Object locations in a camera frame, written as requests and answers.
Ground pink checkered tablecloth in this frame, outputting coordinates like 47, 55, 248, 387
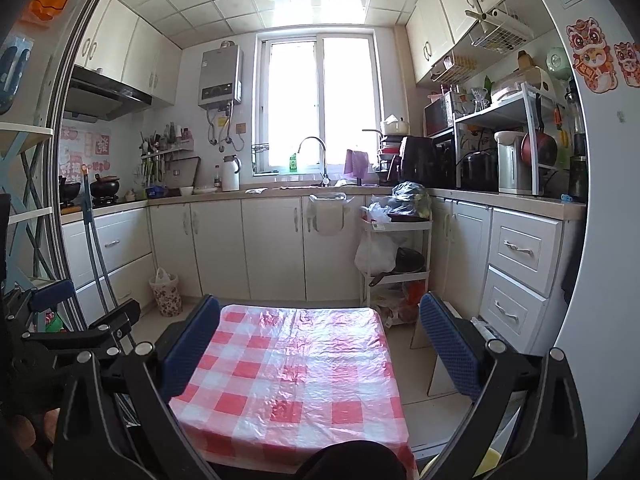
169, 304, 418, 479

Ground white electric kettle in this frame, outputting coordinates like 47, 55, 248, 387
495, 131, 532, 195

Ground black wok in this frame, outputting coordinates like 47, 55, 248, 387
90, 174, 119, 207

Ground floral waste basket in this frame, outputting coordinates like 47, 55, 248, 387
149, 268, 182, 318

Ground white storage trolley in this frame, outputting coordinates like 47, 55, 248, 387
355, 203, 432, 328

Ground black range hood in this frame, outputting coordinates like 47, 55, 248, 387
64, 65, 152, 122

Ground white hanging door bin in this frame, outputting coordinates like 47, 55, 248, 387
306, 192, 352, 236

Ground green dish soap bottle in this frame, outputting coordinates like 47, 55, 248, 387
288, 153, 298, 174

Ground red saucepan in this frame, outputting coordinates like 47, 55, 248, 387
521, 94, 558, 167

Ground black air fryer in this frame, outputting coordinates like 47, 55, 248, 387
399, 136, 440, 188

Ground grey gas water heater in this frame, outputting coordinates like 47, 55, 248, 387
198, 44, 243, 110

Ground blue wooden shelf rack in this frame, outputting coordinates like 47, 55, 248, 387
1, 122, 54, 292

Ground purple cloth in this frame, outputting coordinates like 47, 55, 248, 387
343, 150, 370, 180

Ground white metal counter shelf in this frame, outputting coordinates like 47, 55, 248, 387
454, 82, 566, 196

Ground person's left hand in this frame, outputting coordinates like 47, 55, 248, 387
1, 408, 60, 470

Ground dark bag on trolley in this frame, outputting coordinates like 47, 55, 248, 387
383, 181, 432, 222

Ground microwave oven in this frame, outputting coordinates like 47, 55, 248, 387
423, 92, 463, 136

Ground white refrigerator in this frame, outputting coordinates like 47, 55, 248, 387
542, 0, 639, 479

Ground black pan on trolley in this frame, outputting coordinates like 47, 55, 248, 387
369, 247, 426, 287

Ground white thermos jug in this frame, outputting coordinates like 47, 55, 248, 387
221, 155, 242, 192

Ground chrome kitchen faucet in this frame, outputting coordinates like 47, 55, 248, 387
296, 136, 331, 188

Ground white plastic bag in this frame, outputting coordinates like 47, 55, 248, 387
355, 232, 398, 275

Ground utensil wall rack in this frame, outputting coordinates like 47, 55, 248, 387
139, 122, 194, 188

